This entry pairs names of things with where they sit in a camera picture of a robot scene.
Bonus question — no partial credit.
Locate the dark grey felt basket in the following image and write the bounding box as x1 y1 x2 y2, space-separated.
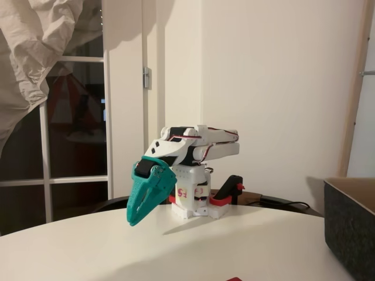
323 177 375 281

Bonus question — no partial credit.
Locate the black clamp with red knob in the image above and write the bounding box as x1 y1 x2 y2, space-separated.
208 174 246 207

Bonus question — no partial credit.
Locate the metal door hinge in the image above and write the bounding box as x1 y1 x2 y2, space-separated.
142 66 152 89

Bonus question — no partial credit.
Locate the beige crumpled curtain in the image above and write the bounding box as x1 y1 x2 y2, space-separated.
0 0 104 155

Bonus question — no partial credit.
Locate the pale grey panel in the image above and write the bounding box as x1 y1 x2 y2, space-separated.
347 0 375 178

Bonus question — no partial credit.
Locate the red white servo wire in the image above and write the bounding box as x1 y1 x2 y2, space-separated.
192 131 240 164

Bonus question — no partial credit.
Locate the white glazed door frame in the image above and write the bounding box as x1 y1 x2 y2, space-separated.
0 0 161 237

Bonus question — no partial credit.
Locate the black cable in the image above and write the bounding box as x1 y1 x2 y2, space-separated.
259 196 311 209

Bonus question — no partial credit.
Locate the light wooden post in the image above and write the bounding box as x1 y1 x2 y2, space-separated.
336 0 375 178

